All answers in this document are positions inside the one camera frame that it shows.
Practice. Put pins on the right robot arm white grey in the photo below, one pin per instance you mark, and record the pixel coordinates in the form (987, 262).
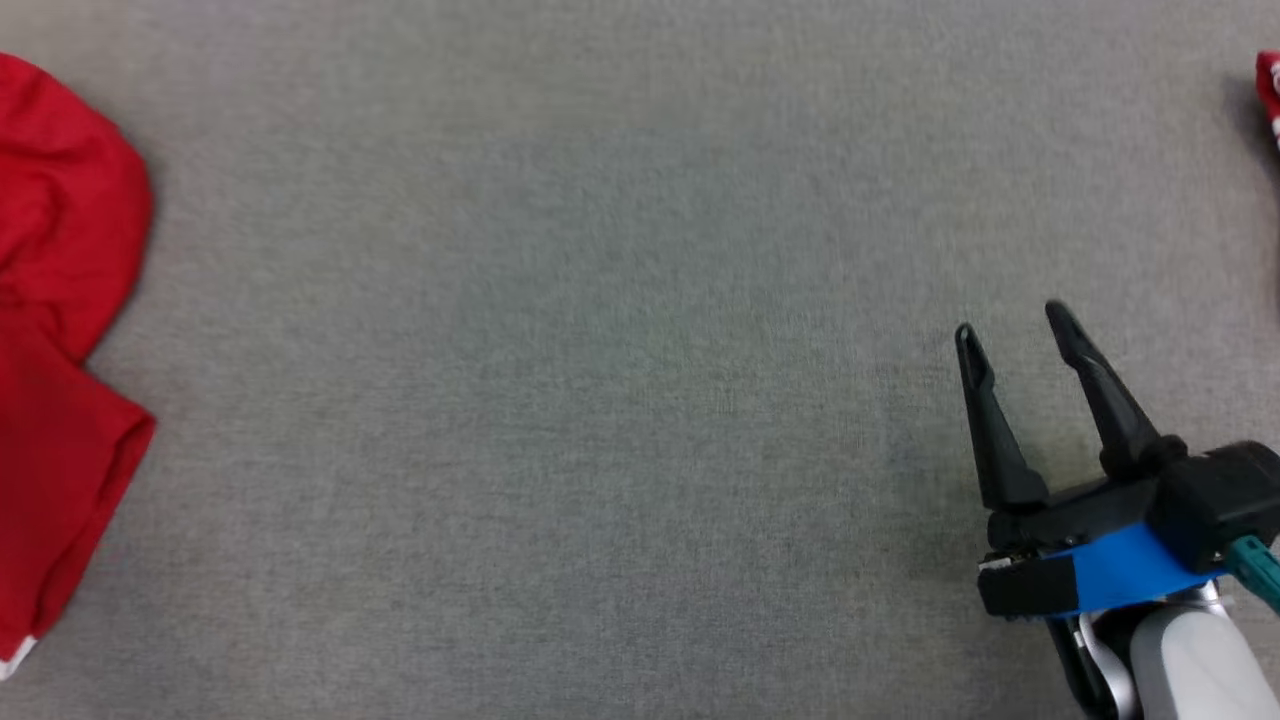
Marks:
(1190, 665)

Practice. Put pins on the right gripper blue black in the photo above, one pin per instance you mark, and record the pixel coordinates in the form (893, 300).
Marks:
(1110, 565)

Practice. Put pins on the grey fabric sofa cushion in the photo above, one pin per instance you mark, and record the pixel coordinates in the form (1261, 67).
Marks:
(550, 350)

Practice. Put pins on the red basketball jersey white sleeves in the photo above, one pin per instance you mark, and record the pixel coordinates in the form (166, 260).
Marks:
(1270, 95)

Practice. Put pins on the red shorts with white stripe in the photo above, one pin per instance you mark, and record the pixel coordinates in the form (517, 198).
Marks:
(60, 250)

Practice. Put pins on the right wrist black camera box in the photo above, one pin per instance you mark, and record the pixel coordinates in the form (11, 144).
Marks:
(1220, 500)

